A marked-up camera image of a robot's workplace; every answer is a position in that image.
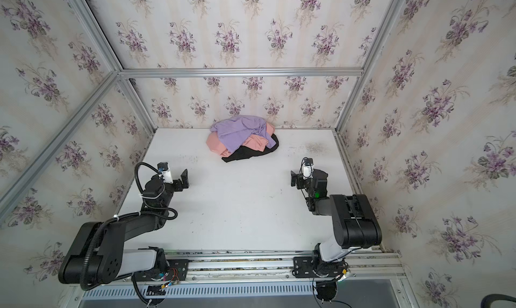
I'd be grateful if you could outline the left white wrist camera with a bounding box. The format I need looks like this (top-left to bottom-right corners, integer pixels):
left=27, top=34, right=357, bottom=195
left=157, top=162, right=173, bottom=184

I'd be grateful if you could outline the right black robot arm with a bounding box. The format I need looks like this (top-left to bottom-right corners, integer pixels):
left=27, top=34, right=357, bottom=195
left=290, top=169, right=382, bottom=278

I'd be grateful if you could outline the aluminium enclosure frame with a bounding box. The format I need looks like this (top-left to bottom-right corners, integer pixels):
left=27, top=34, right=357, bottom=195
left=1, top=0, right=404, bottom=220

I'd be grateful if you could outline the purple cloth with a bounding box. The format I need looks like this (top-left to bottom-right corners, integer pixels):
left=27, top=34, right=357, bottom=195
left=210, top=115, right=268, bottom=153

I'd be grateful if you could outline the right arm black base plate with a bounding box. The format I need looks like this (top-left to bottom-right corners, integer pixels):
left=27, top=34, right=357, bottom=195
left=292, top=256, right=349, bottom=278

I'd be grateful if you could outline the white ventilation grille strip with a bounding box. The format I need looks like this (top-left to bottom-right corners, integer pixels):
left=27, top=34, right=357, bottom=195
left=83, top=281, right=314, bottom=301

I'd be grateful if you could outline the pink cloth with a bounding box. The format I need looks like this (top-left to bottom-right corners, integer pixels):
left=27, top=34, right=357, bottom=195
left=206, top=121, right=275, bottom=157

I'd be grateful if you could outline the black cloth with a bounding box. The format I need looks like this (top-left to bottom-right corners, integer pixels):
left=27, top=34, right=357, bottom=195
left=222, top=134, right=280, bottom=163

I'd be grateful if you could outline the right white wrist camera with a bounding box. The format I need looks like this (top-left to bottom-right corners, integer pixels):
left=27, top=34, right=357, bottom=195
left=300, top=157, right=314, bottom=179

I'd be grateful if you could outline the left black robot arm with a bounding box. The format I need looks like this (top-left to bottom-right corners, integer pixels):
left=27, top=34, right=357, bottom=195
left=58, top=170, right=189, bottom=291

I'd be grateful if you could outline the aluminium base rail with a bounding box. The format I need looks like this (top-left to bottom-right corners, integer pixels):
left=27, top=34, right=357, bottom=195
left=108, top=249, right=406, bottom=285

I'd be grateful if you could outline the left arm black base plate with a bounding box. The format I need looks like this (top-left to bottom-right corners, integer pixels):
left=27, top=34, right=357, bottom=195
left=135, top=259, right=189, bottom=282

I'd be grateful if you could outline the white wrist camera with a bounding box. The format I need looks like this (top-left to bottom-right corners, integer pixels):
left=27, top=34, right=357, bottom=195
left=157, top=162, right=173, bottom=184
left=300, top=157, right=314, bottom=179

